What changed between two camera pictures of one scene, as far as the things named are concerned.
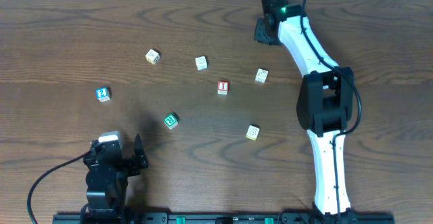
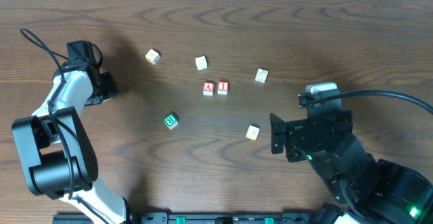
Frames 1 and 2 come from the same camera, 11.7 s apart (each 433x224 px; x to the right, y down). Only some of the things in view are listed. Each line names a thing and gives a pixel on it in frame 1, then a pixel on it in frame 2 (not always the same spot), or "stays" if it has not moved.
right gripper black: x=262 y=34 -> x=289 y=138
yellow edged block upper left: x=152 y=57 stays
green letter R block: x=170 y=121 stays
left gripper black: x=128 y=163 -> x=106 y=86
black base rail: x=121 y=217 stays
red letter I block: x=222 y=87 stays
